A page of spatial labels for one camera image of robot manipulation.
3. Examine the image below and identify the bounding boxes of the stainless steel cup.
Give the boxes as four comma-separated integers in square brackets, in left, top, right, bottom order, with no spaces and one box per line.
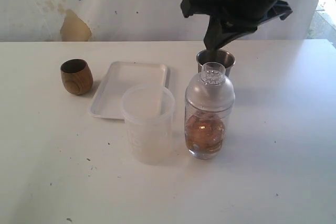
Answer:
[196,49,235,77]

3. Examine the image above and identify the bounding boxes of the clear plastic shaker lid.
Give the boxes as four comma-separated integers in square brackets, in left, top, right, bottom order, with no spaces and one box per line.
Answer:
[185,62,235,119]

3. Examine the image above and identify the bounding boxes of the translucent plastic measuring cup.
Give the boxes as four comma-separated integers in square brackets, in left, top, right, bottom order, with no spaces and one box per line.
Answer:
[121,83,175,165]

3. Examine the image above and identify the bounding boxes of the clear plastic shaker cup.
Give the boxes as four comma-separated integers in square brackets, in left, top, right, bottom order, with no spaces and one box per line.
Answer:
[184,99,234,159]

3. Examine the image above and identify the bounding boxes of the brown wooden cubes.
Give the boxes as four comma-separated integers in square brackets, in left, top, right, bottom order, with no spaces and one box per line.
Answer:
[185,113,226,154]

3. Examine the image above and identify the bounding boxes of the brown wooden cup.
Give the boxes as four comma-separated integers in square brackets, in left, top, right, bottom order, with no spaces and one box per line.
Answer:
[60,59,93,95]

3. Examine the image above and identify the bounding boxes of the white rectangular tray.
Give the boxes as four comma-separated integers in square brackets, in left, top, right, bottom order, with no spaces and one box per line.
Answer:
[89,61,175,120]

